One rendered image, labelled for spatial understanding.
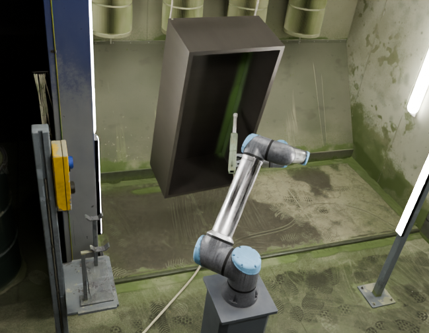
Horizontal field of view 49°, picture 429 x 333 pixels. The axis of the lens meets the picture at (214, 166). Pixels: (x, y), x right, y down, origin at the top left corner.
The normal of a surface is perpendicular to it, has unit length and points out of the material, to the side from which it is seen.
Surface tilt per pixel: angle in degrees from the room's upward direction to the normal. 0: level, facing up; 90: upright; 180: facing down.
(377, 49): 90
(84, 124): 90
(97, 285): 0
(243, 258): 5
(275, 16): 90
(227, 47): 12
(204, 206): 0
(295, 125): 57
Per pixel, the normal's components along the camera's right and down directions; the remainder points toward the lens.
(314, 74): 0.33, 0.02
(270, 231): 0.11, -0.83
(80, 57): 0.32, 0.56
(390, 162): -0.94, 0.09
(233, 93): 0.38, 0.70
